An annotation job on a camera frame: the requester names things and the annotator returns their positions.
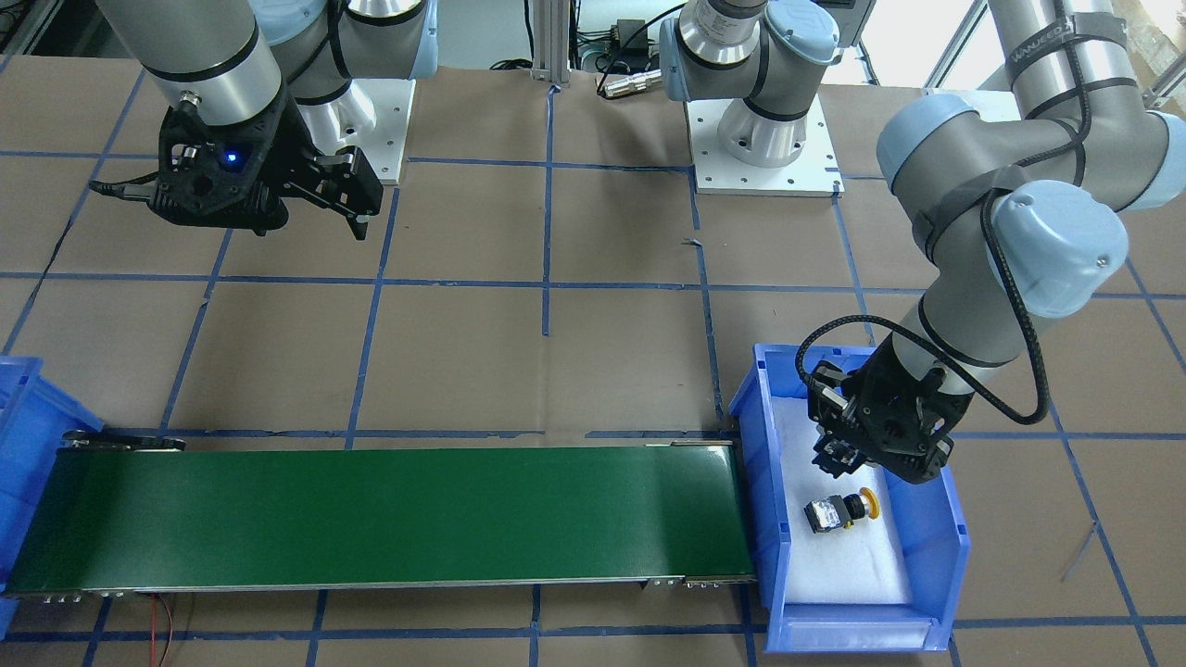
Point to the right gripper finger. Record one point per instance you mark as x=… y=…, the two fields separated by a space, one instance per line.
x=344 y=182

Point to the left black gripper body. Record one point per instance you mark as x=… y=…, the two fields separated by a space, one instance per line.
x=835 y=451

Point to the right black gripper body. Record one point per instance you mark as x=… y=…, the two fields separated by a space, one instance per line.
x=284 y=145

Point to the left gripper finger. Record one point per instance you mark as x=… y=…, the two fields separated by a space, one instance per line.
x=834 y=456

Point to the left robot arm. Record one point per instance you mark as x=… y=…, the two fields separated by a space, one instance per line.
x=1022 y=220

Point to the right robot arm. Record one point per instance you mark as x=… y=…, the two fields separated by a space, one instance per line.
x=270 y=100

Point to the yellow push button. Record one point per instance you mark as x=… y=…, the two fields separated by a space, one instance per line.
x=826 y=514

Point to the white foam pad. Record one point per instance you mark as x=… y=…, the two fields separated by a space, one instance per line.
x=861 y=565

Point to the blue bin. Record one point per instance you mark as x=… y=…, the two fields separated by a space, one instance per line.
x=34 y=415
x=930 y=523

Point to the black power adapter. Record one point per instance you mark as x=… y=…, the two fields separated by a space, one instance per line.
x=629 y=38

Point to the green conveyor belt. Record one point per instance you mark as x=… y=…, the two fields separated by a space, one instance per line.
x=216 y=521

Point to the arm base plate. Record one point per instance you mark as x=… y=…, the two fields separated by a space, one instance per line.
x=373 y=114
x=736 y=152

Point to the aluminium frame post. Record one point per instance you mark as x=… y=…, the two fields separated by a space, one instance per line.
x=550 y=24

